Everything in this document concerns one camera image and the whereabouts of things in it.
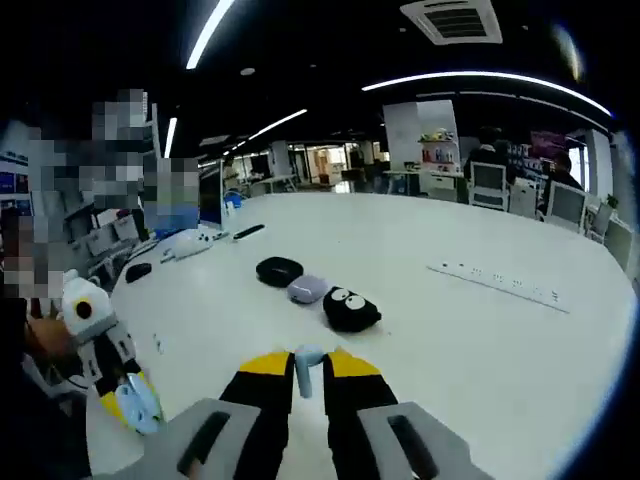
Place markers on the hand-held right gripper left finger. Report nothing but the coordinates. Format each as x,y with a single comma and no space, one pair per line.
255,415

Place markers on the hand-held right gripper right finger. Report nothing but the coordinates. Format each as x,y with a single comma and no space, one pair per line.
360,415

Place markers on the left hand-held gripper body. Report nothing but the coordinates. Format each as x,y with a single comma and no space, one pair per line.
95,325

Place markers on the black googly-eyed earbud case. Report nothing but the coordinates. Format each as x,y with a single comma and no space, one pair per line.
350,315

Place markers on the lilac earbud case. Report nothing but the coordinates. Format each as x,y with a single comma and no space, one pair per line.
307,290

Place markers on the black oval earbud case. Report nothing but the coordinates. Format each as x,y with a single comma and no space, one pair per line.
280,272

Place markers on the person's left hand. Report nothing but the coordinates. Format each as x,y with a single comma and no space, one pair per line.
50,340

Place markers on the black computer mouse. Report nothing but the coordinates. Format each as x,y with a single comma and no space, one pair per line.
138,272

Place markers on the person's black shirt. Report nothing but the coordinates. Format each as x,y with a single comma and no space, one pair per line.
35,440

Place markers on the white table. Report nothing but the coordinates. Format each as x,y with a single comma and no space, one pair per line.
450,375

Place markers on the white game controller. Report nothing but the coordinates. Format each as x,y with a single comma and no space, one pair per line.
192,245

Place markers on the silver laptop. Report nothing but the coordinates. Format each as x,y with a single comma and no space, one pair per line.
210,200

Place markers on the white table power strip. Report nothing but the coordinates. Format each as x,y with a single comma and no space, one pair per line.
500,286

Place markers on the white mesh office chair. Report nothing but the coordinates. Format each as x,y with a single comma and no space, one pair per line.
566,205
488,185

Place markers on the shelf with colourful items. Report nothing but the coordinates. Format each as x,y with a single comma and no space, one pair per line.
439,155

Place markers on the white partition panel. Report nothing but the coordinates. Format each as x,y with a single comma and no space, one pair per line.
400,130

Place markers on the long curved ceiling light strip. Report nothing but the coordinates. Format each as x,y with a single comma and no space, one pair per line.
207,34

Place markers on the purple screen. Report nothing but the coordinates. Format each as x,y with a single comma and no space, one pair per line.
547,145

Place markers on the small potted plant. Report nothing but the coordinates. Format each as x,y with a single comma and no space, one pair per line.
612,201

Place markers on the short curved ceiling light strip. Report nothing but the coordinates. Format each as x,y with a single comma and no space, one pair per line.
475,73

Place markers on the ceiling air conditioner vent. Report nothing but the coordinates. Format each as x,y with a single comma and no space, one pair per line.
452,22

